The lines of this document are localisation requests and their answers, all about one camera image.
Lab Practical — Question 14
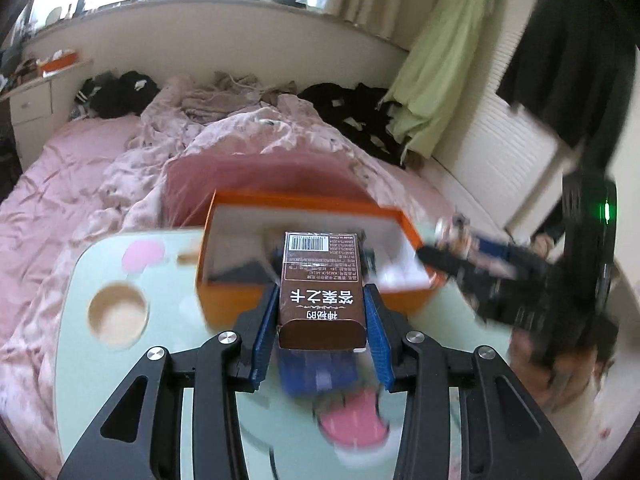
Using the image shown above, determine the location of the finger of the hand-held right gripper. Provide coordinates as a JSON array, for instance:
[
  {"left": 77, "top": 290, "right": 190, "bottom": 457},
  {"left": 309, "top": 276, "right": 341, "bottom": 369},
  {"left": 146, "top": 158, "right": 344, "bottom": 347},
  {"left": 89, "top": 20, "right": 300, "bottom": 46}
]
[
  {"left": 467, "top": 235, "right": 551, "bottom": 273},
  {"left": 417, "top": 242, "right": 506, "bottom": 306}
]

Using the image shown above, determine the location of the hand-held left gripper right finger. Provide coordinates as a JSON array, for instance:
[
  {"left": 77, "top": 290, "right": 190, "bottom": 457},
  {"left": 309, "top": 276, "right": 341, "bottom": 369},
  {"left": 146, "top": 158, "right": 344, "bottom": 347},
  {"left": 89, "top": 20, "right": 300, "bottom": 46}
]
[{"left": 362, "top": 282, "right": 583, "bottom": 480}]

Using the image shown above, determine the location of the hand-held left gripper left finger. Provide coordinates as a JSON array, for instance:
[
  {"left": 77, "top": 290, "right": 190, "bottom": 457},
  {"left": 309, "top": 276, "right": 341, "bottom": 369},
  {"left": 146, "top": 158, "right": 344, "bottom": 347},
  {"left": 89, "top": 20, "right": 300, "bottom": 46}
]
[{"left": 57, "top": 282, "right": 281, "bottom": 480}]

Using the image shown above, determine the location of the dark green toy car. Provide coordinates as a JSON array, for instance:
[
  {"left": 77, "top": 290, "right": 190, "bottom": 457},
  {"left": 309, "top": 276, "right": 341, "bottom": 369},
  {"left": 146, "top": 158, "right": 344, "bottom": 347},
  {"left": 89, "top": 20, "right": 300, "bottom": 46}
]
[{"left": 434, "top": 214, "right": 473, "bottom": 256}]

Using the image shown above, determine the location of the orange cardboard box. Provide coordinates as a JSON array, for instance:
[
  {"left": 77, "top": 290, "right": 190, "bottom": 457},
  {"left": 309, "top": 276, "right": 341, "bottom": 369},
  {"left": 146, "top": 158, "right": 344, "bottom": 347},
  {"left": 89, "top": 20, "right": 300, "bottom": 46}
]
[{"left": 196, "top": 189, "right": 441, "bottom": 333}]

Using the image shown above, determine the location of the brown printed carton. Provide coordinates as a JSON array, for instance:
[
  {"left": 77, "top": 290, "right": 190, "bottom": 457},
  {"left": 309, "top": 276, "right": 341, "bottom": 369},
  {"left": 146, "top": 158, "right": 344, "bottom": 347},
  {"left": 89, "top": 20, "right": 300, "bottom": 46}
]
[{"left": 276, "top": 230, "right": 368, "bottom": 351}]

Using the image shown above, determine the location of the mint green cartoon lap desktop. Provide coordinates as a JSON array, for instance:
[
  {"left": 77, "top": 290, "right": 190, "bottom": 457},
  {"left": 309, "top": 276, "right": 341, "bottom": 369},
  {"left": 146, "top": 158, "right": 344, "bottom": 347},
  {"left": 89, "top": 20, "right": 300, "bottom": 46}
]
[{"left": 55, "top": 225, "right": 501, "bottom": 480}]

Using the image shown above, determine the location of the person's right hand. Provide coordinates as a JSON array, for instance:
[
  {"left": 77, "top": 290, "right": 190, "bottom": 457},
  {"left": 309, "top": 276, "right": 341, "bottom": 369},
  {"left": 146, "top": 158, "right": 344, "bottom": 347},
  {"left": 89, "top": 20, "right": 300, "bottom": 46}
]
[{"left": 510, "top": 330, "right": 598, "bottom": 408}]

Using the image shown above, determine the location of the black block with red mark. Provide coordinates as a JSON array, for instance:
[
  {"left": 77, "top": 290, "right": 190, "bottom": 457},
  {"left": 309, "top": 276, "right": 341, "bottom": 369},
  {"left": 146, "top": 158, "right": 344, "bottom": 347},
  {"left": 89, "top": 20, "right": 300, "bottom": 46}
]
[{"left": 210, "top": 255, "right": 271, "bottom": 283}]

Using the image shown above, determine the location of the dark blue carton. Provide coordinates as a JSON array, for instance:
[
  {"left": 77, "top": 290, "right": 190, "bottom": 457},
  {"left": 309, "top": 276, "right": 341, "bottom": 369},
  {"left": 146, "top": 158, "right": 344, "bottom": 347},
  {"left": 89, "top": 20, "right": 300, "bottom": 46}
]
[{"left": 277, "top": 347, "right": 358, "bottom": 396}]

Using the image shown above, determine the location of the white slatted cabinet door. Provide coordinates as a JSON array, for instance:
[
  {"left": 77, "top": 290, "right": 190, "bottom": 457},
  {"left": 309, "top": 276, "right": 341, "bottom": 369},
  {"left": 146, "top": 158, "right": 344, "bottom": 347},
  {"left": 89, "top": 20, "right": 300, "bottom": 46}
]
[{"left": 430, "top": 20, "right": 566, "bottom": 233}]

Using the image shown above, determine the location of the dark pink pillow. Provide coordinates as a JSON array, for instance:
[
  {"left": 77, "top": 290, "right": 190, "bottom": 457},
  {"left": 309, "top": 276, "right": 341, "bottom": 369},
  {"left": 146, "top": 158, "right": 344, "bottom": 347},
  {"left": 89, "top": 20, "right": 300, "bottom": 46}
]
[{"left": 162, "top": 152, "right": 381, "bottom": 226}]

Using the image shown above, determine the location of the black clothes pile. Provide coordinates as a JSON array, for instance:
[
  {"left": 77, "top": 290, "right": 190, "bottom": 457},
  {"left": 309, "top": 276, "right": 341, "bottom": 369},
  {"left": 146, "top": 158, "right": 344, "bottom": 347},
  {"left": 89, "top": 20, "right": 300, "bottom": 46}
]
[
  {"left": 75, "top": 71, "right": 161, "bottom": 120},
  {"left": 297, "top": 82, "right": 406, "bottom": 166}
]

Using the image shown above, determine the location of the pink floral blanket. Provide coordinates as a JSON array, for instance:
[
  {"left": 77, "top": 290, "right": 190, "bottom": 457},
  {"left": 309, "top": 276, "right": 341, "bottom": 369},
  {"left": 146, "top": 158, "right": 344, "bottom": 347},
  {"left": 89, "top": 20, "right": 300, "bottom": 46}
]
[{"left": 0, "top": 80, "right": 436, "bottom": 461}]

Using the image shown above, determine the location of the black hanging garment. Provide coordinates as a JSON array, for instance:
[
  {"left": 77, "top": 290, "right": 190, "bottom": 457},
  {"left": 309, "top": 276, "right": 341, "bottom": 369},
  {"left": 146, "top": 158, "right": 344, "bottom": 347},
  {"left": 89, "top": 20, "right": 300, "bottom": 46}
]
[{"left": 495, "top": 0, "right": 636, "bottom": 181}]

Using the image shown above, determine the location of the light green hanging garment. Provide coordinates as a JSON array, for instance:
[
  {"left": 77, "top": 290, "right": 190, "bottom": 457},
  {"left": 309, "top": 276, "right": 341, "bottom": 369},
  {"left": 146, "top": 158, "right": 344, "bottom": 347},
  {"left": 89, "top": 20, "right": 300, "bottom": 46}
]
[{"left": 382, "top": 0, "right": 501, "bottom": 161}]

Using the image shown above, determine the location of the crumpled beige cloth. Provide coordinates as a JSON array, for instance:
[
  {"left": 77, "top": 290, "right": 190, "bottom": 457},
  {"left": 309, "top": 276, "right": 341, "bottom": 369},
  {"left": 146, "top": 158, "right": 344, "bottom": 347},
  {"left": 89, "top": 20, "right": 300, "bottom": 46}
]
[{"left": 180, "top": 71, "right": 281, "bottom": 121}]

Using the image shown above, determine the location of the pink bed sheet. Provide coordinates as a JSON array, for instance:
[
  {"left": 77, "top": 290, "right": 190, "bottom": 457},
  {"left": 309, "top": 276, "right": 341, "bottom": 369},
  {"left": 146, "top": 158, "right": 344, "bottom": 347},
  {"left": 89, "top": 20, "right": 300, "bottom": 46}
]
[{"left": 0, "top": 115, "right": 506, "bottom": 311}]

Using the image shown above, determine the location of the white nightstand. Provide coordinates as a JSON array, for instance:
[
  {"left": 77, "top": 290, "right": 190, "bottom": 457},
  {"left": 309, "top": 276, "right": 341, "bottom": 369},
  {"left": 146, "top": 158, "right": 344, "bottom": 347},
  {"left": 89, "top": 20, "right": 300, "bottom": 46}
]
[{"left": 7, "top": 60, "right": 93, "bottom": 141}]

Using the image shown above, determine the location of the orange tissue box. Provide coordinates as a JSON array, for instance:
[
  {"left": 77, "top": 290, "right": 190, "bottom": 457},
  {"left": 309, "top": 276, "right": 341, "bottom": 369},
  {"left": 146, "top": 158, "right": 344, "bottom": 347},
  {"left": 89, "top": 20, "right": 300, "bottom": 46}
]
[{"left": 37, "top": 50, "right": 81, "bottom": 76}]

